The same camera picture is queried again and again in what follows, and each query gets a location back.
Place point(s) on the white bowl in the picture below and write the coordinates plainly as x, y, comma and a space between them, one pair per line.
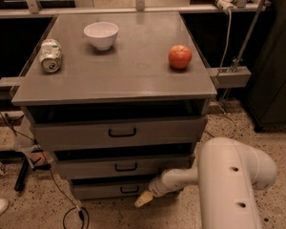
101, 35

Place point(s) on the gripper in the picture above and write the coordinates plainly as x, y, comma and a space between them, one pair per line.
157, 187

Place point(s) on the grey drawer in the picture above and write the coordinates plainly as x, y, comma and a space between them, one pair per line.
109, 187
118, 124
123, 161

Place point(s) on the grey bottom drawer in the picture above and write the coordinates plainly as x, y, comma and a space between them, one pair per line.
109, 187

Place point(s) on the black tool on floor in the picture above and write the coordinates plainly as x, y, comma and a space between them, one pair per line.
27, 165

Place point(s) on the grey metal bracket block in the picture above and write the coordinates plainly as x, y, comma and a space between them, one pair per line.
226, 79

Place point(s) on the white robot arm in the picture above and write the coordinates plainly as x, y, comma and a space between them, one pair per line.
227, 173

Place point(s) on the crushed white soda can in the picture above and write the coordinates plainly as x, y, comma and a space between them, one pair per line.
50, 57

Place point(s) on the grey drawer cabinet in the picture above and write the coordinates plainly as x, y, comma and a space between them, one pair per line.
135, 68

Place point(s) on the red apple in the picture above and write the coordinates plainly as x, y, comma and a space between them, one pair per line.
179, 57

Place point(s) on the grey top drawer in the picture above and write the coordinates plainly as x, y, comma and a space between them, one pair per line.
118, 124

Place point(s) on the grey middle drawer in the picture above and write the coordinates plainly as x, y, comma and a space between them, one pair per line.
123, 161

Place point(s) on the metal diagonal rod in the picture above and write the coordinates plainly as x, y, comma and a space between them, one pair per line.
235, 63

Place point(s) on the dark cabinet right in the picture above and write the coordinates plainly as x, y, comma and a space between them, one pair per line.
265, 94

